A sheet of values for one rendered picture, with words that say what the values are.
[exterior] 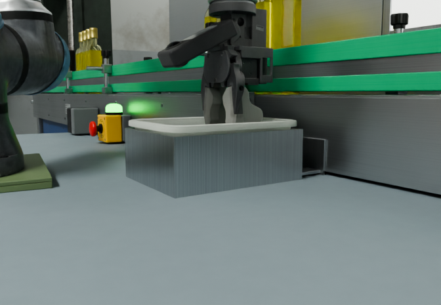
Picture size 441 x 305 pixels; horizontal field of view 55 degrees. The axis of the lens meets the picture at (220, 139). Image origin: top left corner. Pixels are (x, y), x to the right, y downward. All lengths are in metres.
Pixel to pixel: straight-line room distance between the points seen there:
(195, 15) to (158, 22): 3.05
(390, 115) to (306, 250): 0.30
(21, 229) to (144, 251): 0.14
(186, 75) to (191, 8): 0.61
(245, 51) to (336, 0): 0.37
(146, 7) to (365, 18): 3.73
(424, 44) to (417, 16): 0.21
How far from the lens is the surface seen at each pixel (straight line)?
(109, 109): 1.15
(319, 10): 0.98
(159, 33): 4.50
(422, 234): 0.45
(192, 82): 0.89
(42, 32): 0.78
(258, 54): 0.64
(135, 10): 4.46
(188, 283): 0.32
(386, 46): 0.66
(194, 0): 1.49
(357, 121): 0.66
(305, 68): 0.77
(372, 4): 0.89
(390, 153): 0.63
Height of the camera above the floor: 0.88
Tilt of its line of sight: 6 degrees down
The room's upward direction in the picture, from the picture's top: straight up
